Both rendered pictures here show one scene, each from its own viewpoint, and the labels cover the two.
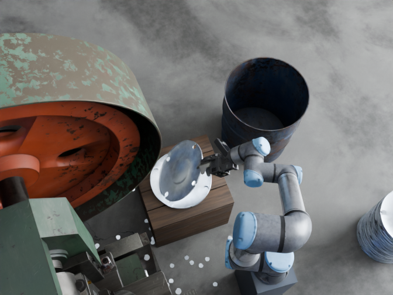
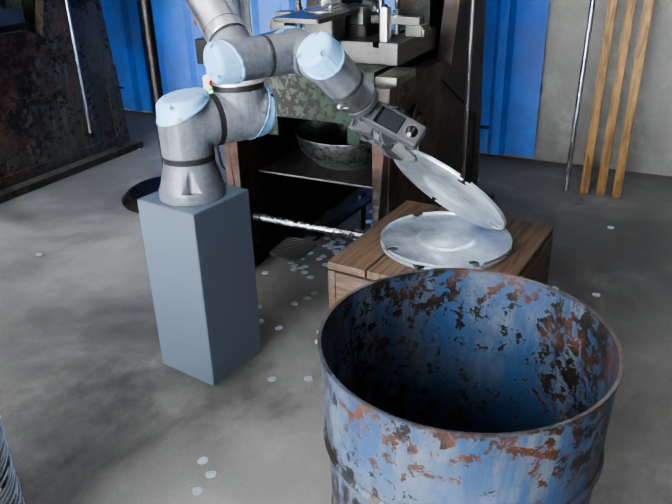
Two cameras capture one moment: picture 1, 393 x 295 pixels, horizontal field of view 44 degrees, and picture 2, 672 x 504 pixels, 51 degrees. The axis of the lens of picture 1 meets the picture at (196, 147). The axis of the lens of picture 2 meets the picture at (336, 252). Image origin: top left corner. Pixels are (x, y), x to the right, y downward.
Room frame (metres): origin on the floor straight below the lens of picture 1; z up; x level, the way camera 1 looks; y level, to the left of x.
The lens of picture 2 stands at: (1.85, -0.97, 1.03)
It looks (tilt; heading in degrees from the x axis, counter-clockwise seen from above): 26 degrees down; 144
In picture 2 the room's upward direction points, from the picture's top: 2 degrees counter-clockwise
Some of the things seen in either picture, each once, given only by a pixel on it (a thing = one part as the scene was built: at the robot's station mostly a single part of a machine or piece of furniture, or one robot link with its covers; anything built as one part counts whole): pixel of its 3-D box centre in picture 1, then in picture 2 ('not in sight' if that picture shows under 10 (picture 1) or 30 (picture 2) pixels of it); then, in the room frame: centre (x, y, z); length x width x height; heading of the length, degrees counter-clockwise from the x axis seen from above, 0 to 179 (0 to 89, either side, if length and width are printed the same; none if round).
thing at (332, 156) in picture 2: not in sight; (348, 144); (0.13, 0.33, 0.36); 0.34 x 0.34 x 0.10
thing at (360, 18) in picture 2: not in sight; (345, 12); (0.13, 0.33, 0.76); 0.15 x 0.09 x 0.05; 27
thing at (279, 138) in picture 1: (259, 115); (457, 465); (1.27, -0.33, 0.24); 0.42 x 0.42 x 0.48
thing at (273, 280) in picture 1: (272, 264); (190, 173); (0.43, -0.35, 0.50); 0.15 x 0.15 x 0.10
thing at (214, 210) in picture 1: (181, 192); (442, 310); (0.83, 0.06, 0.18); 0.40 x 0.38 x 0.35; 113
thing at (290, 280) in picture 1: (262, 275); (203, 280); (0.43, -0.35, 0.23); 0.18 x 0.18 x 0.45; 19
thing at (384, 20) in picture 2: (106, 263); (384, 22); (0.34, 0.30, 0.75); 0.03 x 0.03 x 0.10; 27
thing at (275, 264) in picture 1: (275, 258); (187, 122); (0.43, -0.34, 0.62); 0.13 x 0.12 x 0.14; 88
